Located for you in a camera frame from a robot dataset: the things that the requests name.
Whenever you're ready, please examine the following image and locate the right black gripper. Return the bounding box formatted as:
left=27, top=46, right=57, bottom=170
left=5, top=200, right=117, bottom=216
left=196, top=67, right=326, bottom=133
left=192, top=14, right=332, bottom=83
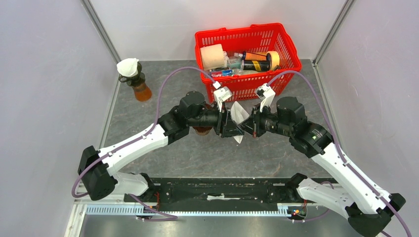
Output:
left=238, top=102, right=293, bottom=138

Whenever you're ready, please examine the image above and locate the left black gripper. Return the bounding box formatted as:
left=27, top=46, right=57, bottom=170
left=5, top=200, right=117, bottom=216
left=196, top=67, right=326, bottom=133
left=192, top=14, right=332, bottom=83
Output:
left=188, top=100, right=244, bottom=138

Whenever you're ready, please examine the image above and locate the green transparent dripper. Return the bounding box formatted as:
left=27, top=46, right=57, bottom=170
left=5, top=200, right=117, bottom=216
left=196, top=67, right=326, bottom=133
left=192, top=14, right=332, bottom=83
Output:
left=118, top=62, right=145, bottom=87

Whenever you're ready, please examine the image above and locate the white paper coffee filter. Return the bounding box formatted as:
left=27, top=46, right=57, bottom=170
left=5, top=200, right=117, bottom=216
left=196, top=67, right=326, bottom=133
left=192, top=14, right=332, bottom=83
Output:
left=117, top=58, right=139, bottom=78

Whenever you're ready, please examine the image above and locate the brown transparent dripper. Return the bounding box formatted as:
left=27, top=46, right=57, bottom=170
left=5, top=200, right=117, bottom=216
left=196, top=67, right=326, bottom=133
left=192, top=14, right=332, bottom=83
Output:
left=193, top=103, right=212, bottom=131

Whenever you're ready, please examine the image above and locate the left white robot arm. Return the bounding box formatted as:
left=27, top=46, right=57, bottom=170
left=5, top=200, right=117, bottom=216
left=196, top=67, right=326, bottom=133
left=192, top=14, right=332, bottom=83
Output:
left=78, top=91, right=249, bottom=201

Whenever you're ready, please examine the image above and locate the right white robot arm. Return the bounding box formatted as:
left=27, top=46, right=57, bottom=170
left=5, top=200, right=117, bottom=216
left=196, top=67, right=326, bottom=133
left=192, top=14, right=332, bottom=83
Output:
left=233, top=97, right=406, bottom=237

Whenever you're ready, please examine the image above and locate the small glass beaker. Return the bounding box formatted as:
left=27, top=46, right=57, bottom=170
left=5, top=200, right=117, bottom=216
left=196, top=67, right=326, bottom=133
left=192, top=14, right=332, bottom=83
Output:
left=195, top=130, right=210, bottom=136

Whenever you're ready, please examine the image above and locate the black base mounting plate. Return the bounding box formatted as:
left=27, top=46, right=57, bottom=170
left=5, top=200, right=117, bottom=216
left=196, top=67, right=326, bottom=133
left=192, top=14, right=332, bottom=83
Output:
left=138, top=177, right=303, bottom=212

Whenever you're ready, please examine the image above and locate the clear plastic bottle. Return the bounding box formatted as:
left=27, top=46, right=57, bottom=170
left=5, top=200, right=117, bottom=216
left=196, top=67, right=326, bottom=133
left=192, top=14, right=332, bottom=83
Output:
left=227, top=53, right=243, bottom=69

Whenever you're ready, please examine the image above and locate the black orange cylinder can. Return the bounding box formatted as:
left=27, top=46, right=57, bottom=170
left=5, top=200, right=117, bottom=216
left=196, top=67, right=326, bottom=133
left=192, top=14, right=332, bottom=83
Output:
left=242, top=51, right=270, bottom=72

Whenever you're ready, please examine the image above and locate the yellow masking tape roll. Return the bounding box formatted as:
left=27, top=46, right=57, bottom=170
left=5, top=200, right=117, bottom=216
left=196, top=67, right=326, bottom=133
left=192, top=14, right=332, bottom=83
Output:
left=266, top=51, right=280, bottom=71

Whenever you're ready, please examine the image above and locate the beige paper roll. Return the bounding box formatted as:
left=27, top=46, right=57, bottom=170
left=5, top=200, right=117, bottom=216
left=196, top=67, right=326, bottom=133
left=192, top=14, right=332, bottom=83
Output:
left=200, top=44, right=227, bottom=70

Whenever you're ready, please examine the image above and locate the red plastic basket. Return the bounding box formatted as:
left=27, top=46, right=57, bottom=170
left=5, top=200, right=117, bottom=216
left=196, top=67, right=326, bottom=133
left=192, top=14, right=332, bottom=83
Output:
left=195, top=23, right=302, bottom=102

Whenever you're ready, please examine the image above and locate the orange glass flask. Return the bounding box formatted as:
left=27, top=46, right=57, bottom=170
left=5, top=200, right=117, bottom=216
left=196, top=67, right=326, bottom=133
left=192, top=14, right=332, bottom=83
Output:
left=133, top=82, right=152, bottom=102

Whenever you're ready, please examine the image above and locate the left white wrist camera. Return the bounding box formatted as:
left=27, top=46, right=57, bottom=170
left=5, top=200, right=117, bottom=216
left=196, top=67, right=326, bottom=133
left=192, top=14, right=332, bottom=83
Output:
left=212, top=81, right=232, bottom=113

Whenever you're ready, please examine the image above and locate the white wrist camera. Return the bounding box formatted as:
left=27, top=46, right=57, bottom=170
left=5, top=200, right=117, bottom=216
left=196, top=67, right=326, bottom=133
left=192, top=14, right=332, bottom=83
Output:
left=254, top=83, right=276, bottom=112
left=212, top=81, right=232, bottom=113

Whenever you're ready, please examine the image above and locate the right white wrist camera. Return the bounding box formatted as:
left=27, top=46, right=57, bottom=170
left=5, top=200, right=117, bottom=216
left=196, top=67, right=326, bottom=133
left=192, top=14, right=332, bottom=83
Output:
left=254, top=83, right=276, bottom=112

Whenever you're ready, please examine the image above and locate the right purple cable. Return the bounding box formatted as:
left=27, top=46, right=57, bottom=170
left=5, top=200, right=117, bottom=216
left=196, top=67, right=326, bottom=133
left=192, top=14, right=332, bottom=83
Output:
left=266, top=70, right=413, bottom=237

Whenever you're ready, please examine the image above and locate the purple cable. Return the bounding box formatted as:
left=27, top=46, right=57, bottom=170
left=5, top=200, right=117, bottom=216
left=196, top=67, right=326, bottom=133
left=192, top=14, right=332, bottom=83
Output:
left=266, top=70, right=413, bottom=237
left=71, top=67, right=218, bottom=222

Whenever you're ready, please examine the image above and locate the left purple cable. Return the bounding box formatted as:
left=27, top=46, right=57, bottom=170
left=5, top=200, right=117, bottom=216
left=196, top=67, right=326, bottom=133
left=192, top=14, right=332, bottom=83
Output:
left=71, top=67, right=218, bottom=222

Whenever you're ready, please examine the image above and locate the white cable duct strip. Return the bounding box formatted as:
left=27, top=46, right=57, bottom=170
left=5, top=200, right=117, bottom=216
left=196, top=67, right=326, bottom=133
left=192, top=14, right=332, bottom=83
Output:
left=85, top=203, right=292, bottom=218

